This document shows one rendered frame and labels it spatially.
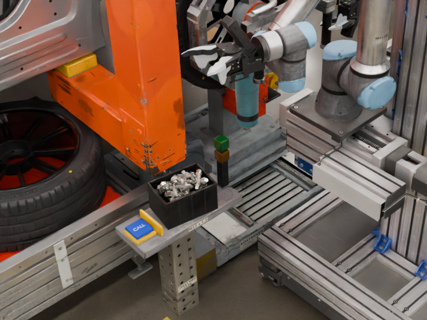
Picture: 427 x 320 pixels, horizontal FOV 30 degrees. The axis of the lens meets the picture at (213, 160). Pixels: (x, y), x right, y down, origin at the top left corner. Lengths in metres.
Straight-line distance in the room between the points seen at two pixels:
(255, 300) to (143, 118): 0.86
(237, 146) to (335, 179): 1.00
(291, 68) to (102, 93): 0.94
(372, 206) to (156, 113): 0.78
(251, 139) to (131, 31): 1.11
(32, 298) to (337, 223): 1.15
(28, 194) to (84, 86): 0.47
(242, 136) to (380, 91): 1.20
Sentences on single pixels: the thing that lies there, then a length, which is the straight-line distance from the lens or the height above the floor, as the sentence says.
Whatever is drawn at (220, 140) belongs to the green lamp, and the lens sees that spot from 2.71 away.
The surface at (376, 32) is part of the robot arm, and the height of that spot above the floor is 1.18.
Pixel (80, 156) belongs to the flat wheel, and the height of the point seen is 0.50.
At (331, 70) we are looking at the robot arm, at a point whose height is 0.99.
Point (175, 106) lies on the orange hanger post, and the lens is 2.70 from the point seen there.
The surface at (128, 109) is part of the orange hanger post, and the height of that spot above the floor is 0.76.
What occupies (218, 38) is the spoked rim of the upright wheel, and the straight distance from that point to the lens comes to 3.08.
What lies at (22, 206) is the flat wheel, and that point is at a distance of 2.83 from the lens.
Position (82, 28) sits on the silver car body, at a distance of 3.02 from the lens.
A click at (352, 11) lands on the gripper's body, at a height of 0.87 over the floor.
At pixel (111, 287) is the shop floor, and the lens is 3.16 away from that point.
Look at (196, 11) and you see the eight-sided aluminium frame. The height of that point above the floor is 0.97.
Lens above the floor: 2.30
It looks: 39 degrees down
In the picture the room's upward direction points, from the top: 3 degrees counter-clockwise
